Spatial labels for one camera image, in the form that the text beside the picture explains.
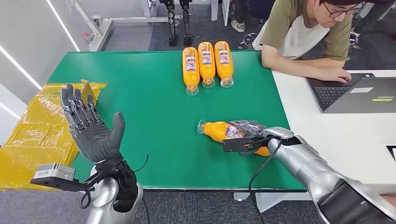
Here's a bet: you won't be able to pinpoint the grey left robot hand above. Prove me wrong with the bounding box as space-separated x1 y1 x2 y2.
60 84 126 163

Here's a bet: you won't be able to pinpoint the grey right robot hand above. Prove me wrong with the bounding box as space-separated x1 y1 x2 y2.
229 119 271 157

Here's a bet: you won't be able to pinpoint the orange juice bottle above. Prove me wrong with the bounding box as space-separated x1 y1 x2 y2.
214 41 234 88
198 42 216 89
197 119 270 157
182 47 201 97

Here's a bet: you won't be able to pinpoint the yellow plastic wrapped box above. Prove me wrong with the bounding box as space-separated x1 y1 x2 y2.
0 79 108 191

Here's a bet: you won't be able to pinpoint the green table mat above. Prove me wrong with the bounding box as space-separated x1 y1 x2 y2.
48 51 305 191

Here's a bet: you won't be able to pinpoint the chrome chair base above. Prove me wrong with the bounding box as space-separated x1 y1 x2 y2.
238 31 258 49

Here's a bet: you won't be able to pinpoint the white desk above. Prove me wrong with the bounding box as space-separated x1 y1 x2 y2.
233 69 396 214

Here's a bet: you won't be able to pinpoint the person's shoe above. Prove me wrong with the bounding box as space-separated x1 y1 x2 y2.
231 19 246 33

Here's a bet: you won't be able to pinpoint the person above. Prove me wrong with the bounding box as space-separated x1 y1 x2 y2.
252 0 369 84

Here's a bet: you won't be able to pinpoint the grey laptop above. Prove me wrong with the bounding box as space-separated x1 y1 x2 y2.
305 73 396 114

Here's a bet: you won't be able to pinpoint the black robot leg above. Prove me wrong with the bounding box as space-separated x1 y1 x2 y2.
161 0 179 47
180 0 193 47

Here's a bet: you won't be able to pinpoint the person's glasses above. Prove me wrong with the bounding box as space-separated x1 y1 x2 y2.
321 1 366 19

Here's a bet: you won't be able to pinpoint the person's leg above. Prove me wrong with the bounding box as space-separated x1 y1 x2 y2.
381 195 396 207

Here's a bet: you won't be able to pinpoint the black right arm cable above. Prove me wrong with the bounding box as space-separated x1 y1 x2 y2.
248 139 282 224

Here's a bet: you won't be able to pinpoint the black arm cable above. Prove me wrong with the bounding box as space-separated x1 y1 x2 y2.
79 154 151 224
248 139 282 224

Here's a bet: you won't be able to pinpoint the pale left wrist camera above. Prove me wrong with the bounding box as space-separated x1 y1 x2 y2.
32 163 76 182

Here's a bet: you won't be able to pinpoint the black left camera bracket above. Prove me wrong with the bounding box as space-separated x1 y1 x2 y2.
30 173 103 193

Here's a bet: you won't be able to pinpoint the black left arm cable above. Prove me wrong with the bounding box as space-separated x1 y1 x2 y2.
79 154 151 224

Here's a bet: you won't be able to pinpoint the white metal frame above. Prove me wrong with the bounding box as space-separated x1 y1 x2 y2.
69 0 183 52

